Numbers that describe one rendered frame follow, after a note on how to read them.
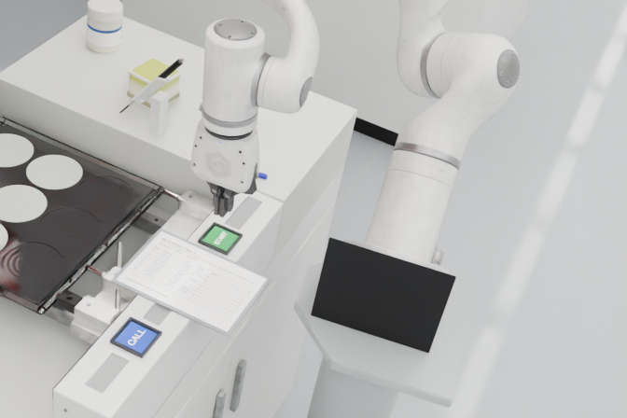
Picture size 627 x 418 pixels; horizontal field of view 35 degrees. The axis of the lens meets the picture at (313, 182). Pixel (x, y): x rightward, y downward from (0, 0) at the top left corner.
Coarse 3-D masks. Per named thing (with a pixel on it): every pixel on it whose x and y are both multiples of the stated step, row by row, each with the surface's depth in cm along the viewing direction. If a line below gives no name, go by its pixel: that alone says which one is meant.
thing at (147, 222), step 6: (144, 216) 183; (150, 216) 184; (156, 216) 184; (138, 222) 184; (144, 222) 184; (150, 222) 183; (156, 222) 183; (162, 222) 183; (138, 228) 185; (144, 228) 184; (150, 228) 184; (156, 228) 183
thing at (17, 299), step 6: (6, 288) 157; (0, 294) 157; (6, 294) 157; (12, 294) 156; (18, 294) 157; (12, 300) 156; (18, 300) 156; (24, 300) 156; (30, 300) 156; (24, 306) 156; (30, 306) 156; (36, 306) 155; (36, 312) 155; (42, 312) 155
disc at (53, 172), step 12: (48, 156) 184; (60, 156) 185; (36, 168) 181; (48, 168) 182; (60, 168) 182; (72, 168) 183; (36, 180) 179; (48, 180) 179; (60, 180) 180; (72, 180) 180
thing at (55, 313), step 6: (54, 306) 163; (48, 312) 164; (54, 312) 163; (60, 312) 163; (66, 312) 162; (54, 318) 164; (60, 318) 164; (66, 318) 163; (72, 318) 162; (66, 324) 164
